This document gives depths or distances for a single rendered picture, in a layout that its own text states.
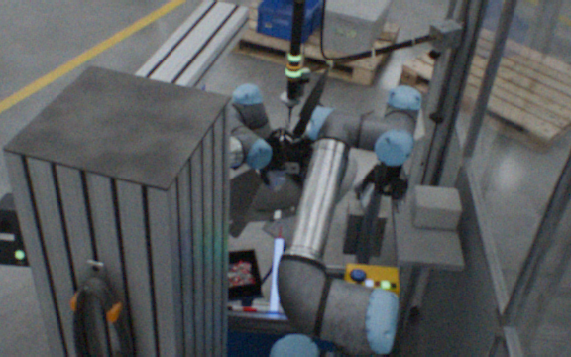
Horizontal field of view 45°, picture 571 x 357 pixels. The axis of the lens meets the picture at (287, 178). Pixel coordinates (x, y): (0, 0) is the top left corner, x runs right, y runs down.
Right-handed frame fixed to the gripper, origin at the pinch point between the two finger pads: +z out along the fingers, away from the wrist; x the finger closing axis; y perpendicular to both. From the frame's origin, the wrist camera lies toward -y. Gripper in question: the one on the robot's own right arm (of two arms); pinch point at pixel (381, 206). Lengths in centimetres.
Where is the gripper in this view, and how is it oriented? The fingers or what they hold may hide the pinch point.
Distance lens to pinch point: 177.1
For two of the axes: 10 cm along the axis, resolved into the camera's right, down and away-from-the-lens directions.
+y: -0.5, 6.3, -7.8
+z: -0.7, 7.7, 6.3
